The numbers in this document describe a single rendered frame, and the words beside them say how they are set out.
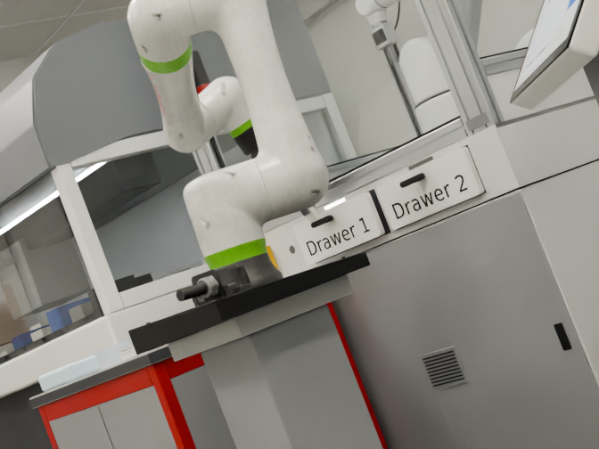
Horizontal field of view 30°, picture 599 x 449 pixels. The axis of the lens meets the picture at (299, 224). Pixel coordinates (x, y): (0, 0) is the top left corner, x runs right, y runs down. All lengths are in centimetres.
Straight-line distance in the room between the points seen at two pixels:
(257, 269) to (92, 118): 138
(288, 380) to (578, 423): 70
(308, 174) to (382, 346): 73
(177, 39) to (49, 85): 114
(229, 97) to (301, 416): 88
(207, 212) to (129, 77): 143
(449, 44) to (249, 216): 60
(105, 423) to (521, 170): 115
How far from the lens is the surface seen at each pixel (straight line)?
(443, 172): 252
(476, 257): 254
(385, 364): 283
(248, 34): 229
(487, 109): 243
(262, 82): 227
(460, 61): 246
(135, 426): 266
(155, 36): 232
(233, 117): 270
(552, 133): 257
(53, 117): 340
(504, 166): 243
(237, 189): 220
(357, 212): 270
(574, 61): 185
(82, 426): 287
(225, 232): 219
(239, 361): 217
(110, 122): 348
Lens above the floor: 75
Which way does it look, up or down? 4 degrees up
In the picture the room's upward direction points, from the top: 21 degrees counter-clockwise
